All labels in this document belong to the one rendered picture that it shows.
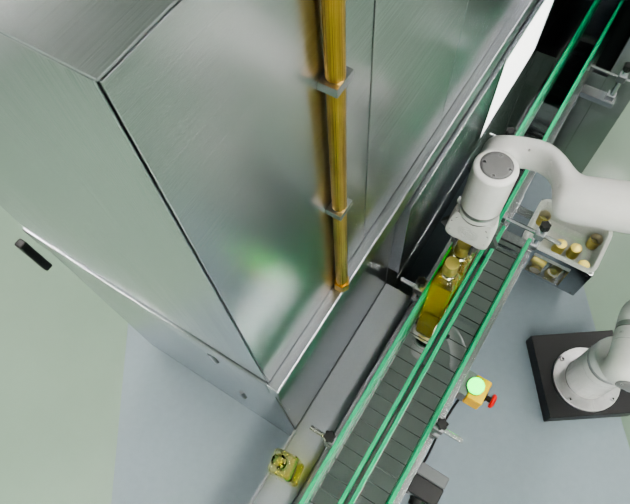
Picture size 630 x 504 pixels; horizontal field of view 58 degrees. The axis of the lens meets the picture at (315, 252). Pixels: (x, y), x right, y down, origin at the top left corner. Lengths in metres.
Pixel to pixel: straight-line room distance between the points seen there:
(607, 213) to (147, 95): 0.86
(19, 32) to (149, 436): 1.61
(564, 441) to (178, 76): 1.68
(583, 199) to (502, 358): 0.92
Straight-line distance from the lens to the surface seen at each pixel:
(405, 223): 1.27
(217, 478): 1.83
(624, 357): 1.50
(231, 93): 0.45
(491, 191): 1.09
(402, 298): 1.59
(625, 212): 1.08
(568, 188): 1.09
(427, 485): 1.54
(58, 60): 0.36
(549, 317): 1.99
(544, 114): 2.01
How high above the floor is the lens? 2.53
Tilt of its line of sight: 64 degrees down
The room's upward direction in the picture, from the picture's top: 7 degrees counter-clockwise
